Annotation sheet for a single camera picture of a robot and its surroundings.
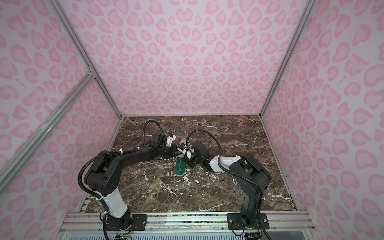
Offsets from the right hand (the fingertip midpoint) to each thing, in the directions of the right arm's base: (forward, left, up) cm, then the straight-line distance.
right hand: (185, 154), depth 90 cm
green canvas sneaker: (-6, +2, -2) cm, 7 cm away
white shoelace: (-1, +2, 0) cm, 2 cm away
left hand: (+2, +1, +1) cm, 3 cm away
